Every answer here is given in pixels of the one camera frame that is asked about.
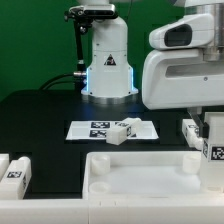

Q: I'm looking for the white block far left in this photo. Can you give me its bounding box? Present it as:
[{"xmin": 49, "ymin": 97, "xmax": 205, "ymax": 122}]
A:
[{"xmin": 0, "ymin": 154, "xmax": 9, "ymax": 180}]

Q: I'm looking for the white desk top tray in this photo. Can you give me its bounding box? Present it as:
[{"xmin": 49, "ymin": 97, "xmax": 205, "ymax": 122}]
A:
[{"xmin": 82, "ymin": 151, "xmax": 224, "ymax": 199}]

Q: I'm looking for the black cable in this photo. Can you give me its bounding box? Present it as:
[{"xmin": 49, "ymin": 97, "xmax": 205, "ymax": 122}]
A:
[{"xmin": 39, "ymin": 72, "xmax": 85, "ymax": 92}]

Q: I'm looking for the white front wall bar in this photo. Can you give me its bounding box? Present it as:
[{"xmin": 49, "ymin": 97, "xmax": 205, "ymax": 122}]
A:
[{"xmin": 0, "ymin": 197, "xmax": 224, "ymax": 224}]

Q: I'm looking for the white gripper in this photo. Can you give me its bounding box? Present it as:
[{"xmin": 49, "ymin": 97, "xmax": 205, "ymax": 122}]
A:
[{"xmin": 142, "ymin": 49, "xmax": 224, "ymax": 137}]

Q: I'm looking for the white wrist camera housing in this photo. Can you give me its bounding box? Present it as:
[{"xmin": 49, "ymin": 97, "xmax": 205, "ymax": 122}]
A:
[{"xmin": 149, "ymin": 13, "xmax": 215, "ymax": 50}]

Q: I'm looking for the white marker base plate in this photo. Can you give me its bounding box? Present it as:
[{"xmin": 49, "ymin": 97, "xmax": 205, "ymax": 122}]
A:
[{"xmin": 66, "ymin": 121, "xmax": 158, "ymax": 140}]

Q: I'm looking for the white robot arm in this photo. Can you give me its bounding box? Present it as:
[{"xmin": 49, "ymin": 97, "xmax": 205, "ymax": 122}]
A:
[{"xmin": 78, "ymin": 0, "xmax": 224, "ymax": 138}]

